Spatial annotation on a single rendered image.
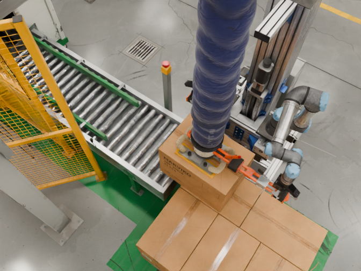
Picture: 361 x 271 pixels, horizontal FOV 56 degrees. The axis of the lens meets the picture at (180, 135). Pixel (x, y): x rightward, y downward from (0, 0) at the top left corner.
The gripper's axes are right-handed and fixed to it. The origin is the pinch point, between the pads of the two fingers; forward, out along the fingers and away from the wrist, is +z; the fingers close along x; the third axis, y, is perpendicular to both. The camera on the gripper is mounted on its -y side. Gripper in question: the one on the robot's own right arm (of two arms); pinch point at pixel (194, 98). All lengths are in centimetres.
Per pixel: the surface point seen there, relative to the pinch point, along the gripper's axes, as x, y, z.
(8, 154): -118, -50, -32
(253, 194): -11, 74, 64
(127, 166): -60, -26, 60
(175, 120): 4, -22, 61
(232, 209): -33, 68, 64
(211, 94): -35, 33, -74
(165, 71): 20, -47, 23
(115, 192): -74, -39, 119
